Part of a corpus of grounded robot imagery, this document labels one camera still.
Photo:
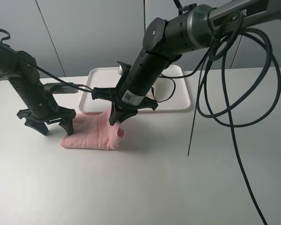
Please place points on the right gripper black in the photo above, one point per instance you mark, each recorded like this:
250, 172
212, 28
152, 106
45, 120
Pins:
134, 84

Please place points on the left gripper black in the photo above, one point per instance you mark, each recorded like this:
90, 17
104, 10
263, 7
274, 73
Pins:
42, 107

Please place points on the pink terry towel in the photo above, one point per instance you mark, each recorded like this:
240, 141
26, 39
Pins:
93, 131

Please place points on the cream white terry towel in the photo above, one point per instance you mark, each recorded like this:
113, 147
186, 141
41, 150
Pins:
150, 93

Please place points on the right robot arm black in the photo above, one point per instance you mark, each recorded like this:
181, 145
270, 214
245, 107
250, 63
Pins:
164, 42

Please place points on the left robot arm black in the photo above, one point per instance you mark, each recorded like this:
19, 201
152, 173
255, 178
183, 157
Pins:
13, 63

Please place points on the white rectangular plastic tray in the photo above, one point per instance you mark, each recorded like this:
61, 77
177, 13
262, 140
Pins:
172, 96

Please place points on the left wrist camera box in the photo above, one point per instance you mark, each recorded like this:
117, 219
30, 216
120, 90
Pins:
60, 88

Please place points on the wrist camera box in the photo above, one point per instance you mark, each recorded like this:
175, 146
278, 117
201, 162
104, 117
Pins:
121, 69
60, 88

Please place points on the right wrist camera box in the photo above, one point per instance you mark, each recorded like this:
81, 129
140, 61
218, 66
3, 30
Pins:
121, 69

